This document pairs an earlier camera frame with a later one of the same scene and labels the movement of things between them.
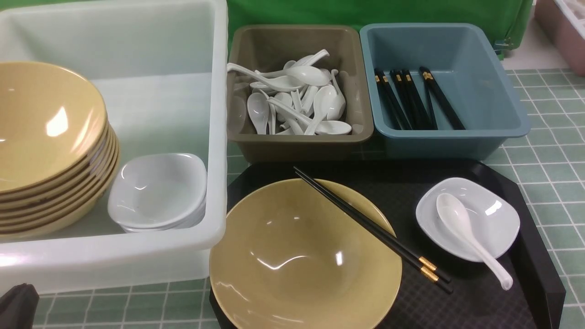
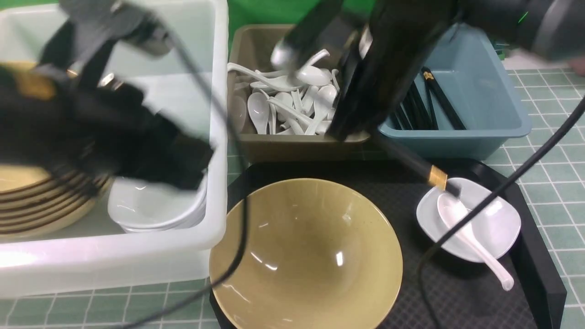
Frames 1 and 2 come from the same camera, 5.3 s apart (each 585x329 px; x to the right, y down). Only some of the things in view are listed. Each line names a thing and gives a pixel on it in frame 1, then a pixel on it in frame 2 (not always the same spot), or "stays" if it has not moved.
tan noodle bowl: x=284 y=256 stays
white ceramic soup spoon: x=454 y=211 stays
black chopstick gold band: x=419 y=259 to x=418 y=168
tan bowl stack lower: x=56 y=199 stays
